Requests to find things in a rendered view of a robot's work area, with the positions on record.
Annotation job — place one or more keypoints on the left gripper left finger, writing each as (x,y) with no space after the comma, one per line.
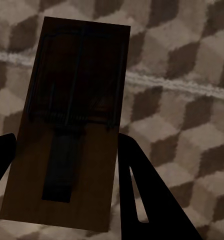
(8,144)

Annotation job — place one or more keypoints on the mousetrap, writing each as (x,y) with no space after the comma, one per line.
(64,166)

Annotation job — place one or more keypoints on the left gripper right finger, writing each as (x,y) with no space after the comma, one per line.
(167,219)

